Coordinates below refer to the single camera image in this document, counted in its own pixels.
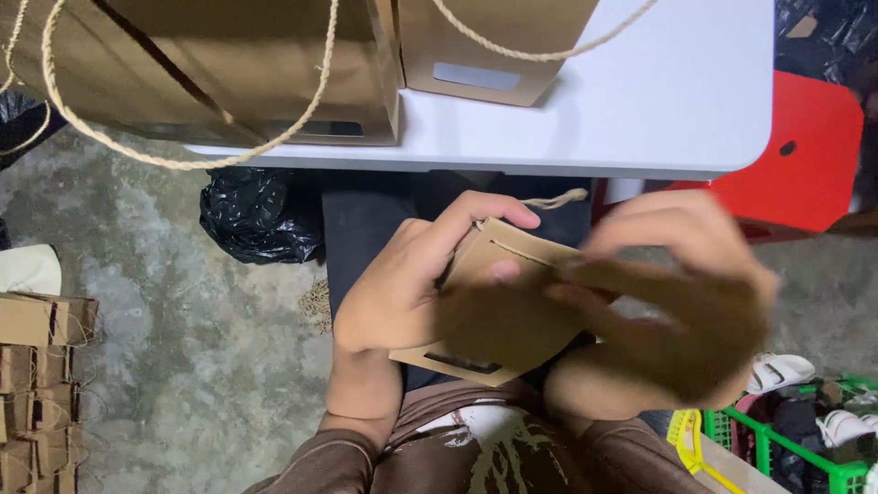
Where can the person's left hand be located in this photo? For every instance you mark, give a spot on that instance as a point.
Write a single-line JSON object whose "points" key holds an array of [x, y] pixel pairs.
{"points": [[391, 295]]}

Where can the person's right hand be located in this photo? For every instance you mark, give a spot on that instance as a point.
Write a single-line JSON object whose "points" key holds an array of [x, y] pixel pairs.
{"points": [[693, 309]]}

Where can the person's right fingers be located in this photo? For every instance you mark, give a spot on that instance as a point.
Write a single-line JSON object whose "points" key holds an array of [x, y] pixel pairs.
{"points": [[631, 254]]}

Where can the small brown paper gift bag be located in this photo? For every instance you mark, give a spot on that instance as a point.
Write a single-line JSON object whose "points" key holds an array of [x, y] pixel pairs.
{"points": [[501, 309]]}

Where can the white table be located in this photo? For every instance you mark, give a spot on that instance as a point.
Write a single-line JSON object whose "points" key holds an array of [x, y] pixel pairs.
{"points": [[603, 103]]}

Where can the red plastic stool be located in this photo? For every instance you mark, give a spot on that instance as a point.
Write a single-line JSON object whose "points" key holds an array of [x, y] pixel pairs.
{"points": [[789, 164]]}

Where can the white sandal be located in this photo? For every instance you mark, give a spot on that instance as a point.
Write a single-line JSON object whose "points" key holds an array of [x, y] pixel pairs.
{"points": [[778, 372]]}

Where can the yellow plastic hanger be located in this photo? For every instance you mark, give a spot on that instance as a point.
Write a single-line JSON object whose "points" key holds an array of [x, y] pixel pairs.
{"points": [[699, 449]]}

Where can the green plastic crate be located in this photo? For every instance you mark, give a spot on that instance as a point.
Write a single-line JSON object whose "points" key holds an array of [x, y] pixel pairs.
{"points": [[789, 439]]}

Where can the person's brown printed shirt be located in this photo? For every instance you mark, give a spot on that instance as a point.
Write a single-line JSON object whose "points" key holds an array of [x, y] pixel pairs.
{"points": [[480, 453]]}

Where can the brown paper bag with window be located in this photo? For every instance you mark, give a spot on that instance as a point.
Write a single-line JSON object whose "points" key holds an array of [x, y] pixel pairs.
{"points": [[480, 48]]}

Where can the black plastic sheet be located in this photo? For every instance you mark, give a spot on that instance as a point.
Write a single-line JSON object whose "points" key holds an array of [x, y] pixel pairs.
{"points": [[826, 34]]}

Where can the bundle of jute twine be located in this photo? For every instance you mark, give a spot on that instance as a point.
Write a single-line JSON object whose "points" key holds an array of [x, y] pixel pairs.
{"points": [[317, 305]]}

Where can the black plastic bag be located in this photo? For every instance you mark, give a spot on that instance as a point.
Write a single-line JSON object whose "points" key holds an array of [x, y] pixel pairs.
{"points": [[24, 127], [264, 214]]}

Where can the large brown paper bag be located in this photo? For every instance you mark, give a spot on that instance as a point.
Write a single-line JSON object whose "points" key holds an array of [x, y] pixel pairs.
{"points": [[199, 68]]}

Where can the white cloth item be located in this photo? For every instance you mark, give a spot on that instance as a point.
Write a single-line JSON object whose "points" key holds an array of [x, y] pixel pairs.
{"points": [[29, 269]]}

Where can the pile of small brown bags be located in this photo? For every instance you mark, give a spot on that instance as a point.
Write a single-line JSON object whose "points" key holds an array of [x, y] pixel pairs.
{"points": [[41, 391]]}

